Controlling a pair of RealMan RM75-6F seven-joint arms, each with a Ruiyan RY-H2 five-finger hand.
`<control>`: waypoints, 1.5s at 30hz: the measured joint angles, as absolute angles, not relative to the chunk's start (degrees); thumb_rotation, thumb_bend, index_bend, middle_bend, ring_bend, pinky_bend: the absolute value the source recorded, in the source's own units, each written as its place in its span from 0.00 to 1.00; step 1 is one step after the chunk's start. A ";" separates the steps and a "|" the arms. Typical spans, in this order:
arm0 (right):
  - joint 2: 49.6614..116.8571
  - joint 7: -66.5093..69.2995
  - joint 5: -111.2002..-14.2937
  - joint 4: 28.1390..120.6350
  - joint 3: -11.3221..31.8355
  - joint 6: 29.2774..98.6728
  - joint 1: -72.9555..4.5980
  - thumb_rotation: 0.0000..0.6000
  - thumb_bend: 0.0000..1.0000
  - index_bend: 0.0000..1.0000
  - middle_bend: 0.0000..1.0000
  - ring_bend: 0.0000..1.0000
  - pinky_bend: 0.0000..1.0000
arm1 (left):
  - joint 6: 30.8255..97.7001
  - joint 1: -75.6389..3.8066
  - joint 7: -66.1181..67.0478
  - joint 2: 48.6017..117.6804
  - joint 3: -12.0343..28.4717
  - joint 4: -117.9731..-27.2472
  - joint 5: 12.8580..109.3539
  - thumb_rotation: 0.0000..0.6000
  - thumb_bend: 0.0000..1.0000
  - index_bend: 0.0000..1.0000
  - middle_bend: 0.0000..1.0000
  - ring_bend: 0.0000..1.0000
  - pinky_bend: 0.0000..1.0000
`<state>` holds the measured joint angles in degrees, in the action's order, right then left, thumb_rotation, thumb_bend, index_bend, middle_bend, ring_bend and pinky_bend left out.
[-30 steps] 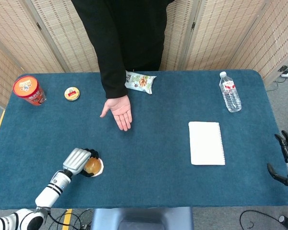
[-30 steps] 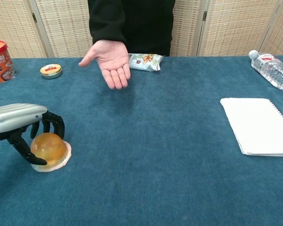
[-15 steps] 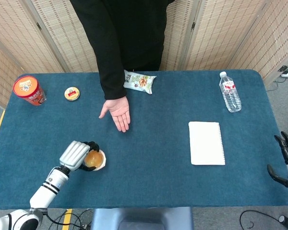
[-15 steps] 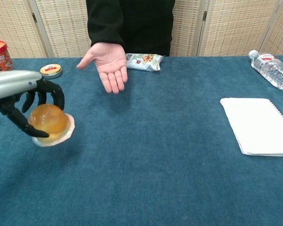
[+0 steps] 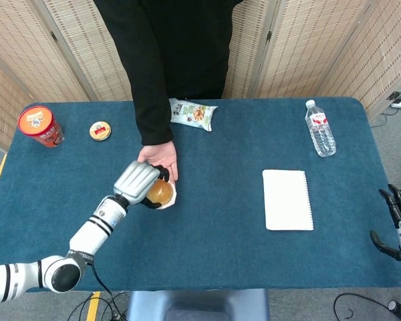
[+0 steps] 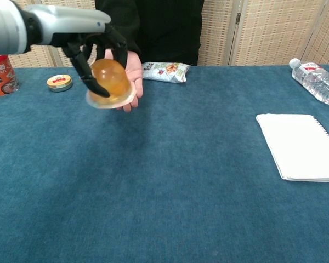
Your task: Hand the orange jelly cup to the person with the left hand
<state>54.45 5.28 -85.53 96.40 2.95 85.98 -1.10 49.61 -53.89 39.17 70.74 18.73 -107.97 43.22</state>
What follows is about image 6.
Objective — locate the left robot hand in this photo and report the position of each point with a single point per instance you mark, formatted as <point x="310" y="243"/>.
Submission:
<point x="82" y="46"/>

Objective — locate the person's open hand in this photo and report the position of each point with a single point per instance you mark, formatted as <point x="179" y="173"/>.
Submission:
<point x="134" y="74"/>

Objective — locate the orange jelly cup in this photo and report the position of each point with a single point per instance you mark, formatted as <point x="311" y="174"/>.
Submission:
<point x="109" y="83"/>

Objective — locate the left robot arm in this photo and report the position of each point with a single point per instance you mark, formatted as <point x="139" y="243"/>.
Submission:
<point x="5" y="27"/>

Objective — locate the person in black clothes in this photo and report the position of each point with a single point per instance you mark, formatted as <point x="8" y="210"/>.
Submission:
<point x="164" y="30"/>

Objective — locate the white snack bag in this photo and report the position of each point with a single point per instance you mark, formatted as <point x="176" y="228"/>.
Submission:
<point x="165" y="71"/>

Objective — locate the small round yellow tin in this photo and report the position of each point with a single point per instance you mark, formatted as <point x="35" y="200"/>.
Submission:
<point x="59" y="83"/>

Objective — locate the red instant noodle cup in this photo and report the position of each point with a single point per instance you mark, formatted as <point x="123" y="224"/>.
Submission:
<point x="1" y="75"/>

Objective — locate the blue table cloth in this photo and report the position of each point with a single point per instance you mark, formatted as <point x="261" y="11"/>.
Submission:
<point x="164" y="170"/>

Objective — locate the bamboo folding screen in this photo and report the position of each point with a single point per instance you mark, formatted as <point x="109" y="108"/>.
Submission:
<point x="263" y="30"/>

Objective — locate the white spiral notebook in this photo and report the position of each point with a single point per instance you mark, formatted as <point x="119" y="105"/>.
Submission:
<point x="301" y="146"/>

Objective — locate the clear water bottle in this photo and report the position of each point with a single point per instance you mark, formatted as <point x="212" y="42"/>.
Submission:
<point x="316" y="80"/>

